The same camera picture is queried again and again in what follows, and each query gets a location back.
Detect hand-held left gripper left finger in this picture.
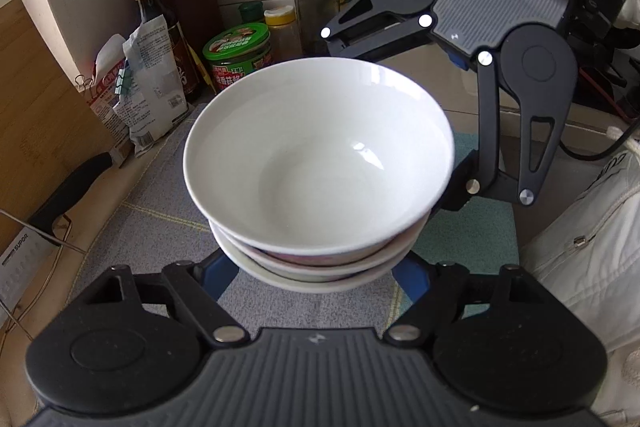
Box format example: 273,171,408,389
80,249,249,348

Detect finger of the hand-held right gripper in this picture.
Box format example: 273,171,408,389
440,52,566,212
320,0,436,62

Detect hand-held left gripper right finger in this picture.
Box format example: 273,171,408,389
384,254,556,345

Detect red-capped clear bottle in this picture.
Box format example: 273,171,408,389
296,0,341,58

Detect grey checked dish mat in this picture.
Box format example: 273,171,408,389
65,104,521,333

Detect yellow-lidded jar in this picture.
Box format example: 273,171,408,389
264,5,297,62

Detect small green-capped jar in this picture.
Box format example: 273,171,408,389
238,1,265,25

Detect green-lidded sauce jar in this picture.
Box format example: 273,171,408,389
202,23,273,95

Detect person's white jacket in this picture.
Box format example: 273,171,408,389
520,142,640,427

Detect dark knife block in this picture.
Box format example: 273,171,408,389
145,0,223,98

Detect white printed bag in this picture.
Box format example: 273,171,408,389
112,14,190,158

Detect red printed bag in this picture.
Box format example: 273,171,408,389
75,34,136,168

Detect black binder clip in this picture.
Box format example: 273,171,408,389
74,74,101,95

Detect bamboo cutting board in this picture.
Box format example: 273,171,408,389
0,0,121,248

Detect black cable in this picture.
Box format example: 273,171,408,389
559,67,640,162

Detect metal wire rack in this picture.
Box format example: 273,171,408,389
0,207,88,343

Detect black-handled kitchen knife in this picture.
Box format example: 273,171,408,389
0,152,115,323

